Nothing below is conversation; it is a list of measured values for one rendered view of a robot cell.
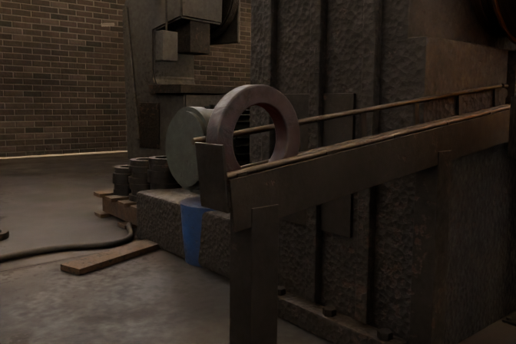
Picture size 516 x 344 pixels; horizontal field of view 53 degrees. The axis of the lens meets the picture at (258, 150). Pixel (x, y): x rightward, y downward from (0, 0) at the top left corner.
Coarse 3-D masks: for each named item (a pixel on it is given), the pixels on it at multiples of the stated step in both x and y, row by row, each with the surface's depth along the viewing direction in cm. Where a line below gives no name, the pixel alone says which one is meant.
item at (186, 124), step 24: (192, 120) 227; (240, 120) 237; (168, 144) 243; (240, 144) 231; (192, 168) 229; (144, 192) 258; (168, 192) 259; (192, 192) 258; (144, 216) 256; (168, 216) 238; (216, 216) 210; (168, 240) 239; (216, 240) 210; (216, 264) 211
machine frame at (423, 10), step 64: (256, 0) 178; (320, 0) 152; (384, 0) 139; (448, 0) 145; (256, 64) 180; (320, 64) 154; (384, 64) 140; (448, 64) 137; (512, 64) 164; (320, 128) 156; (384, 128) 141; (384, 192) 142; (512, 192) 168; (320, 256) 161; (384, 256) 143; (448, 256) 145; (512, 256) 172; (320, 320) 154; (384, 320) 144; (448, 320) 148
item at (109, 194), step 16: (144, 160) 287; (160, 160) 266; (128, 176) 304; (144, 176) 287; (160, 176) 267; (96, 192) 317; (112, 192) 318; (128, 192) 307; (112, 208) 310; (128, 208) 291
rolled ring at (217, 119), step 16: (224, 96) 84; (240, 96) 83; (256, 96) 85; (272, 96) 88; (224, 112) 81; (240, 112) 83; (272, 112) 90; (288, 112) 90; (208, 128) 83; (224, 128) 82; (288, 128) 91; (224, 144) 82; (288, 144) 91; (272, 160) 92
